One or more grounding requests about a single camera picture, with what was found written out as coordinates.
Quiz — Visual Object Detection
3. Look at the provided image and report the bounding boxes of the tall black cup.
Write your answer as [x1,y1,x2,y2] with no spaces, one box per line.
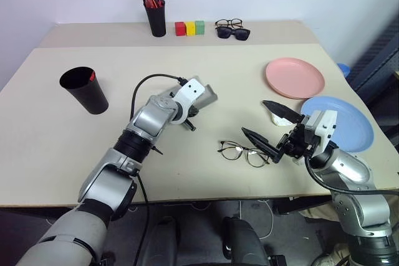
[144,0,167,38]

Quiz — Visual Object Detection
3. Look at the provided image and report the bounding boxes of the dark blue furniture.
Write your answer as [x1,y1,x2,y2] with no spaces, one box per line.
[347,18,399,138]

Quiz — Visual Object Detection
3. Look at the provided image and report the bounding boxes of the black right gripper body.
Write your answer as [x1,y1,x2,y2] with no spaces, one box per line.
[275,115,313,159]

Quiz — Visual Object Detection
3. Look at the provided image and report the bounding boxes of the white floor cable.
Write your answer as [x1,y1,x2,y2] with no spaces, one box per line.
[238,199,275,240]

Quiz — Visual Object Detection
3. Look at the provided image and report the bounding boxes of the dark rounded shape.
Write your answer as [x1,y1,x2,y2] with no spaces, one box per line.
[138,215,181,266]
[220,215,269,266]

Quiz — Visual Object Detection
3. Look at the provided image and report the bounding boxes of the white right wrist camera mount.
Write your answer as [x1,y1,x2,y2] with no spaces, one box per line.
[304,109,339,150]

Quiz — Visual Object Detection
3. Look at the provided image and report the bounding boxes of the black sunglasses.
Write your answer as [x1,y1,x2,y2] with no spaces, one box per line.
[216,26,251,42]

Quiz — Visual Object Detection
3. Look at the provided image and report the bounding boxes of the thin dark frame glasses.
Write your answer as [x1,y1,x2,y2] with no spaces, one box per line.
[214,18,244,29]

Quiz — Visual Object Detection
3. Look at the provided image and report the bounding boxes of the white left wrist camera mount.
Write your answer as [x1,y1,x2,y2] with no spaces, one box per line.
[170,76,207,123]

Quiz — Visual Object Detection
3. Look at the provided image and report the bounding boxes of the tortoiseshell frame glasses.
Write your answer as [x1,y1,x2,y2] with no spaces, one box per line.
[217,140,271,169]

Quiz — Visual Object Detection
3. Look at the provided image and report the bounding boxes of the gray glasses case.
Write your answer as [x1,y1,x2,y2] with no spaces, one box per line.
[195,83,219,112]

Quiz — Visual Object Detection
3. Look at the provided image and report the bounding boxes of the beige shoe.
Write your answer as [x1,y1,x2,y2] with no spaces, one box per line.
[310,242,353,266]

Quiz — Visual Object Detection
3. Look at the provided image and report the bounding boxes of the pink plate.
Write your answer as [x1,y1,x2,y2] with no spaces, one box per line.
[265,57,326,100]

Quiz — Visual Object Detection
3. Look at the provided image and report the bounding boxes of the small white object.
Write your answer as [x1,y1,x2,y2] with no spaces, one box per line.
[268,110,294,128]

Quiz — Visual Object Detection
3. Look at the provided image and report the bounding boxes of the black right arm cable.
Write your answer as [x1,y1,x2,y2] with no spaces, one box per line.
[304,155,399,197]

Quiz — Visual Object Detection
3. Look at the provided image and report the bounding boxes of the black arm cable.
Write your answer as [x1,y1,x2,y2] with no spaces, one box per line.
[129,74,188,266]
[304,155,399,197]

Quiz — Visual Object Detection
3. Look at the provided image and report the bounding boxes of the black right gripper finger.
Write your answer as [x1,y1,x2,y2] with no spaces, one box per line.
[241,126,286,164]
[262,100,304,125]

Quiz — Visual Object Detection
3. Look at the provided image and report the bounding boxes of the blue plate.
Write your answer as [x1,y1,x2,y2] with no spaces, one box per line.
[300,95,375,154]

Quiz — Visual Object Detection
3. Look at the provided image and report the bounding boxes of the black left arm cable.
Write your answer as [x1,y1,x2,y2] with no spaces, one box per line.
[129,74,188,266]

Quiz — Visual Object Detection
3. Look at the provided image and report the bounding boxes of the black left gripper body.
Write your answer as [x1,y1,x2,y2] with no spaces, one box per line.
[183,105,200,132]

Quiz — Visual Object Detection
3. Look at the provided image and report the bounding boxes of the blue round object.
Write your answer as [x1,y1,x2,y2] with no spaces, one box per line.
[336,62,351,77]

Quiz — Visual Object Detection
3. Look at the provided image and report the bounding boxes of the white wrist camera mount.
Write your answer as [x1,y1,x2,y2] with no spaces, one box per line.
[170,76,207,123]
[304,109,339,150]

